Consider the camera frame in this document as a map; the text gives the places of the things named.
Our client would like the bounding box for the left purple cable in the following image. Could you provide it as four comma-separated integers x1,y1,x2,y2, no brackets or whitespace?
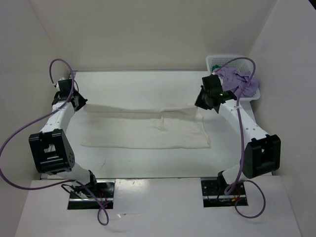
0,58,113,227

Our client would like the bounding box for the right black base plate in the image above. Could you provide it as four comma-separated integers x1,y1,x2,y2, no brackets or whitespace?
200,178,248,208

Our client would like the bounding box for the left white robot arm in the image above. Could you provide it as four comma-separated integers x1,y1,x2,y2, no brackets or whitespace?
29,90,99,198

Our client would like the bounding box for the white t shirt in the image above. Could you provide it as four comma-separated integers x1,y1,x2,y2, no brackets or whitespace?
80,105,210,149

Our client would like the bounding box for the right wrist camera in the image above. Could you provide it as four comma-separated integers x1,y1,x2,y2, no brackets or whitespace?
202,75,223,91

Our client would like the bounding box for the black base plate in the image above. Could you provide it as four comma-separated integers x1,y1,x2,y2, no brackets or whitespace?
64,180,115,210
200,178,248,208

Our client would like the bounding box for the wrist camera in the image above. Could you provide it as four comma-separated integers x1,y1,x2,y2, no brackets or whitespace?
55,78,73,94
202,75,223,91

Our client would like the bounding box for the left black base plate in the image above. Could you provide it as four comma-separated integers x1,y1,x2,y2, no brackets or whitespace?
64,180,115,210

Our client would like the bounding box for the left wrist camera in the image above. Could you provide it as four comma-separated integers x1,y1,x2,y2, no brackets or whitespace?
55,78,73,94

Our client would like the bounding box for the purple t shirt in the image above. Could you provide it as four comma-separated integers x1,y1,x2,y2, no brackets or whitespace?
215,67,259,98

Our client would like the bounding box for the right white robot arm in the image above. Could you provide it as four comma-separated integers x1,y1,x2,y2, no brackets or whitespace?
195,86,281,194

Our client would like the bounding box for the white plastic laundry basket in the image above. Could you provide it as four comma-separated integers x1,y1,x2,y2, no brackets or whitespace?
206,55,260,101

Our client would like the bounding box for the green t shirt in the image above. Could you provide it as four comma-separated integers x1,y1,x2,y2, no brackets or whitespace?
212,65,221,72

